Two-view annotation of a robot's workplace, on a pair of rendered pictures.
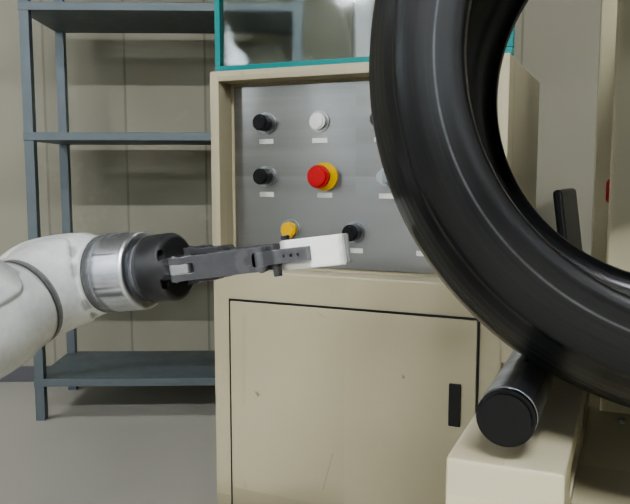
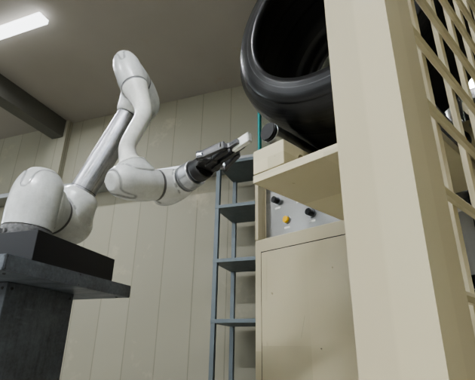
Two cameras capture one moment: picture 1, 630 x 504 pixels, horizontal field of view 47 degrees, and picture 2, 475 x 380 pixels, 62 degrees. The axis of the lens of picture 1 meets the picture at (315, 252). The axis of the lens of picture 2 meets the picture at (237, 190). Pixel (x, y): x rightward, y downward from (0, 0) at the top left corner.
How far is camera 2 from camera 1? 0.77 m
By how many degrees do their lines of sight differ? 36
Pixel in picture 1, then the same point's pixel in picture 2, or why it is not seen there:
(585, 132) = not seen: outside the picture
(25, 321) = (151, 176)
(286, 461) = (284, 325)
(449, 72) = (249, 49)
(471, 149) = (255, 63)
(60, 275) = (167, 173)
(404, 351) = (332, 255)
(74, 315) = (171, 187)
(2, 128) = (208, 268)
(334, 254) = (245, 139)
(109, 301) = (182, 180)
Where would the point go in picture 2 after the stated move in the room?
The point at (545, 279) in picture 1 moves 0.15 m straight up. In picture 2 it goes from (273, 84) to (271, 34)
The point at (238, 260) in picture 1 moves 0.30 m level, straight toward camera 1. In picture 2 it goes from (216, 147) to (172, 84)
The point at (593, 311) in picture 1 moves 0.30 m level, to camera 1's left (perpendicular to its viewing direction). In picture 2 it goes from (284, 86) to (167, 113)
